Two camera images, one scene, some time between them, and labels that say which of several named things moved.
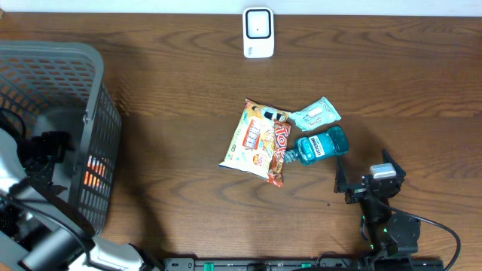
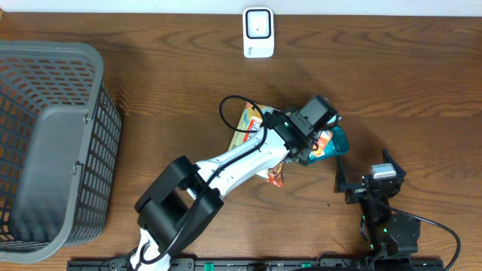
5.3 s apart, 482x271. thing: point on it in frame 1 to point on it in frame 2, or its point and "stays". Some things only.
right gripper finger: x=340 y=181 stays
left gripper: x=40 y=173 to x=308 y=154
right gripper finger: x=400 y=172 stays
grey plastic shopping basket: x=61 y=88 stays
